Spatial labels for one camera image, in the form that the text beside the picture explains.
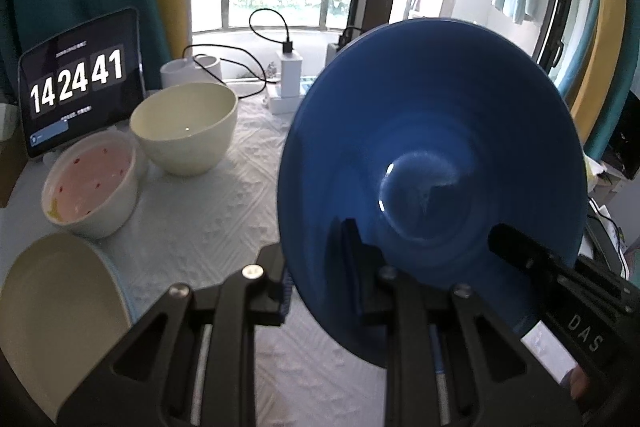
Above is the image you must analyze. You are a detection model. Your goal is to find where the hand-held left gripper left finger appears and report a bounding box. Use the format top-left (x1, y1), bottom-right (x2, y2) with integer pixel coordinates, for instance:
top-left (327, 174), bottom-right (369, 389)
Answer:
top-left (55, 243), bottom-right (293, 427)

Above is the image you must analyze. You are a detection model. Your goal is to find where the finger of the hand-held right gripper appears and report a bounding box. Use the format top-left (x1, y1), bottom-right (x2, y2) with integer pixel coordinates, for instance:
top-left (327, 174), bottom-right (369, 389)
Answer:
top-left (487, 223), bottom-right (561, 308)

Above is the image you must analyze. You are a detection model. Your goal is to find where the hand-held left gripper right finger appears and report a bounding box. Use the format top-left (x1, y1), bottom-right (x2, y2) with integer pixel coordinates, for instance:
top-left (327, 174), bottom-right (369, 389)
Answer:
top-left (327, 218), bottom-right (583, 427)

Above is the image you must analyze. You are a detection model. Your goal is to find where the blue bowl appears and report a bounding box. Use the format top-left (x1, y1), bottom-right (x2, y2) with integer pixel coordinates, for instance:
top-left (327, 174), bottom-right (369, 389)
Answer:
top-left (276, 18), bottom-right (587, 370)

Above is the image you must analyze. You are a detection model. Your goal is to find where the cream bowl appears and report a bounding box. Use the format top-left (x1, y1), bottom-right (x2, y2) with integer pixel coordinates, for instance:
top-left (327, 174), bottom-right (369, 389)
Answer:
top-left (129, 82), bottom-right (239, 178)

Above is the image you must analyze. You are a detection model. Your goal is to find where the cream plate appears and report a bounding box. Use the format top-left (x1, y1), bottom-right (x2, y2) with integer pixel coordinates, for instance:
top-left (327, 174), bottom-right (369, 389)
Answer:
top-left (0, 233), bottom-right (133, 425)

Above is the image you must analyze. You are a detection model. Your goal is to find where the person's right hand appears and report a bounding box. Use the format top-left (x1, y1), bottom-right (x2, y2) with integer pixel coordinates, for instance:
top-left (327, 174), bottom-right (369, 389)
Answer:
top-left (561, 364), bottom-right (593, 403)

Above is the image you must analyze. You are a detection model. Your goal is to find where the yellow tissue pack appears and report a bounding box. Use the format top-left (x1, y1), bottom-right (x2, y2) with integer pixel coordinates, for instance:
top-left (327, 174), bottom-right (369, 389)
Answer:
top-left (585, 157), bottom-right (610, 194)

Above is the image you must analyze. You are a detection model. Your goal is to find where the white bowl pink inside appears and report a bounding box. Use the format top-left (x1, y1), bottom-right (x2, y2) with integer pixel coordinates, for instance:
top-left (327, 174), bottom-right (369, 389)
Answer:
top-left (41, 130), bottom-right (141, 240)

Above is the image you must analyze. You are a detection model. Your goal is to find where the white charger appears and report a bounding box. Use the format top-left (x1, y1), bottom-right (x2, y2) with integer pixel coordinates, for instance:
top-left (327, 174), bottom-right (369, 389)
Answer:
top-left (279, 51), bottom-right (303, 98)

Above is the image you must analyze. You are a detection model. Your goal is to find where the black charger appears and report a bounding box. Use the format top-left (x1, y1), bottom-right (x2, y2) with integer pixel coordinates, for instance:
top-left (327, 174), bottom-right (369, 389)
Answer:
top-left (327, 27), bottom-right (362, 68)

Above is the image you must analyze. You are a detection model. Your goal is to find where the cardboard box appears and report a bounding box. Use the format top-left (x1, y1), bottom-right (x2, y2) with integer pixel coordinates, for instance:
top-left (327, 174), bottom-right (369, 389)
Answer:
top-left (0, 104), bottom-right (26, 208)

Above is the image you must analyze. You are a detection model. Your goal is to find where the tablet showing clock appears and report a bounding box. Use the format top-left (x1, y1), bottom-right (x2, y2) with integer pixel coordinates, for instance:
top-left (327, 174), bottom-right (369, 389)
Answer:
top-left (17, 7), bottom-right (147, 159)

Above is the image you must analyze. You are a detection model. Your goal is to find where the black lamp cable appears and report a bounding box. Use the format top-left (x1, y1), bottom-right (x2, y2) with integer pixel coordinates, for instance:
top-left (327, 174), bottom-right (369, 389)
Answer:
top-left (182, 44), bottom-right (271, 100)

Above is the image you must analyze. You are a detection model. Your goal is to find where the black charger cable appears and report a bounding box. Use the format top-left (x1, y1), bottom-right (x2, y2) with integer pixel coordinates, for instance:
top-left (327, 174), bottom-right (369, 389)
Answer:
top-left (249, 8), bottom-right (296, 55)

